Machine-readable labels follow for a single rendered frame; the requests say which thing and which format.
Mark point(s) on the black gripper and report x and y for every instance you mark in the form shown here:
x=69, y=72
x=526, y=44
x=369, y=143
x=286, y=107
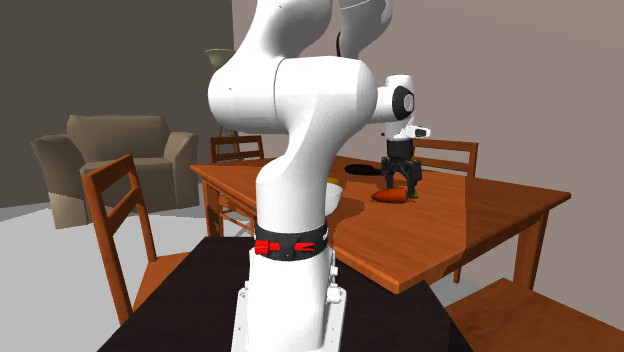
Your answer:
x=400, y=150

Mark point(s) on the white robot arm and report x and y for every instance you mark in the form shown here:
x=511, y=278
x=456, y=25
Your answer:
x=297, y=107

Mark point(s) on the orange carrot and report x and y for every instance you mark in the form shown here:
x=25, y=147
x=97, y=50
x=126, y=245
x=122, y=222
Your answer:
x=389, y=196

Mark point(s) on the black flat pan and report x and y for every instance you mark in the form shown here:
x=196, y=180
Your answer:
x=360, y=169

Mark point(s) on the brown wooden chair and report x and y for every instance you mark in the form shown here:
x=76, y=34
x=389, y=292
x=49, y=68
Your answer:
x=109, y=214
x=446, y=158
x=531, y=319
x=236, y=148

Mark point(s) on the brown wooden dining table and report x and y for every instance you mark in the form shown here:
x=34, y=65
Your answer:
x=414, y=234

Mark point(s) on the yellow fruit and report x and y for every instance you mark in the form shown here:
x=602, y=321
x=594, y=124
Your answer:
x=333, y=181

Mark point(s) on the white bowl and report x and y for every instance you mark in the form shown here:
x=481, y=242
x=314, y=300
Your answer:
x=333, y=199

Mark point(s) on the dark robot stand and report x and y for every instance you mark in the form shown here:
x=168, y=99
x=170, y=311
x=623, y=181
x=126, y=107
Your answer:
x=185, y=302

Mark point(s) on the beige armchair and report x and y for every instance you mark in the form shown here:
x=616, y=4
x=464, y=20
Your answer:
x=122, y=146

